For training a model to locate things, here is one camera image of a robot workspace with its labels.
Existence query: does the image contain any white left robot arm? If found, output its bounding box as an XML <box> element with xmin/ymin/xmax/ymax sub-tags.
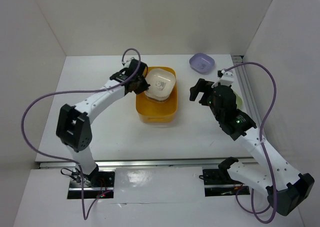
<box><xmin>56</xmin><ymin>58</ymin><xmax>150</xmax><ymax>187</ymax></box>

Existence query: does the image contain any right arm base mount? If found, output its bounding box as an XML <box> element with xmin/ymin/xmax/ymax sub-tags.
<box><xmin>199</xmin><ymin>169</ymin><xmax>250</xmax><ymax>197</ymax></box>

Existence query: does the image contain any cream panda plate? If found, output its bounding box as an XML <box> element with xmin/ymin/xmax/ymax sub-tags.
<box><xmin>144</xmin><ymin>68</ymin><xmax>176</xmax><ymax>97</ymax></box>
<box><xmin>148</xmin><ymin>96</ymin><xmax>170</xmax><ymax>103</ymax></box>

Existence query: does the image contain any aluminium table edge rail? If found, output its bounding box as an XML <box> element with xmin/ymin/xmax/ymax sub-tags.
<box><xmin>39</xmin><ymin>157</ymin><xmax>257</xmax><ymax>169</ymax></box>

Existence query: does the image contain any cream panda plate back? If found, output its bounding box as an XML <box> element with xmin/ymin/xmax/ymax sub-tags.
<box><xmin>144</xmin><ymin>68</ymin><xmax>176</xmax><ymax>97</ymax></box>

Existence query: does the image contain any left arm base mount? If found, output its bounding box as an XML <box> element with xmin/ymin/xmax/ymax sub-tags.
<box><xmin>60</xmin><ymin>167</ymin><xmax>115</xmax><ymax>200</ymax></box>

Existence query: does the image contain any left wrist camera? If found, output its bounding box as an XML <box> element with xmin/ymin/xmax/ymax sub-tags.
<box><xmin>121</xmin><ymin>57</ymin><xmax>135</xmax><ymax>68</ymax></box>

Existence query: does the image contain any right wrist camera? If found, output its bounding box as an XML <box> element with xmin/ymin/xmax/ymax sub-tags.
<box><xmin>211</xmin><ymin>69</ymin><xmax>235</xmax><ymax>88</ymax></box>

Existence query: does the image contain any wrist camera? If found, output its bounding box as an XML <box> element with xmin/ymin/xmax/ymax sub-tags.
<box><xmin>211</xmin><ymin>69</ymin><xmax>235</xmax><ymax>88</ymax></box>
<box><xmin>121</xmin><ymin>57</ymin><xmax>135</xmax><ymax>68</ymax></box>

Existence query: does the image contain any green panda plate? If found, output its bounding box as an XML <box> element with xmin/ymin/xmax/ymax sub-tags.
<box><xmin>234</xmin><ymin>92</ymin><xmax>243</xmax><ymax>109</ymax></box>

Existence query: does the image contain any cream panda plate front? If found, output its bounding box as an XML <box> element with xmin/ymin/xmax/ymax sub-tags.
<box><xmin>148</xmin><ymin>96</ymin><xmax>170</xmax><ymax>103</ymax></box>

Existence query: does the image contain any yellow plastic bin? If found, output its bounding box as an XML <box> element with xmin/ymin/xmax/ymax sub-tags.
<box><xmin>135</xmin><ymin>66</ymin><xmax>178</xmax><ymax>124</ymax></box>

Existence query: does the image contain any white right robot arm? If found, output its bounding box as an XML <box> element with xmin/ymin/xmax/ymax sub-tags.
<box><xmin>189</xmin><ymin>78</ymin><xmax>315</xmax><ymax>216</ymax></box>

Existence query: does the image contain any purple plate far right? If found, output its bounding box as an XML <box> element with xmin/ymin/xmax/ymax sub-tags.
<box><xmin>189</xmin><ymin>53</ymin><xmax>216</xmax><ymax>75</ymax></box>

